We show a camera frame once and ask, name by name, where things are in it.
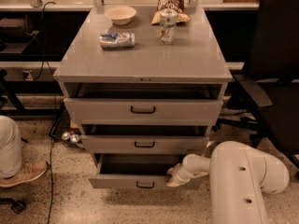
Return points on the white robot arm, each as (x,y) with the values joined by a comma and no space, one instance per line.
(239,176)

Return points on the grey drawer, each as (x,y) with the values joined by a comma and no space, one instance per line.
(133,171)
(138,144)
(164,112)

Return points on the beige trouser leg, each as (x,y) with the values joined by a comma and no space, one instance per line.
(10,147)

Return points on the black chair caster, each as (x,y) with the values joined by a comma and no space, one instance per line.
(16,206)

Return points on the grey top drawer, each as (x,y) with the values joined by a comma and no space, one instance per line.
(164,112)

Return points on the black office chair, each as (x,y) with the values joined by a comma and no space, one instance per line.
(268,85)

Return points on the clear plastic water bottle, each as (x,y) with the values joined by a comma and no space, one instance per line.
(168,22)

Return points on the wall power outlet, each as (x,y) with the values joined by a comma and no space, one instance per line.
(27,75)

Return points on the crushed silver blue can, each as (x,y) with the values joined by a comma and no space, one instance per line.
(117,40)

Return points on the grey middle drawer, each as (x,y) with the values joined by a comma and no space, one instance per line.
(138,144)

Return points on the tan sneaker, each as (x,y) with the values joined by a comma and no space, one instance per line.
(29,172)

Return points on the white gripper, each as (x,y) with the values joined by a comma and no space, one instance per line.
(183,174)

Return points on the grey bottom drawer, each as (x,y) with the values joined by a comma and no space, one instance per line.
(133,171)

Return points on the brown chip bag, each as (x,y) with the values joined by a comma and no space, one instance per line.
(177,5)

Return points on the grey drawer cabinet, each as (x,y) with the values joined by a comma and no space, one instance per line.
(192,68)

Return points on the beige paper bowl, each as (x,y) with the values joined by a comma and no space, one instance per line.
(120,15)

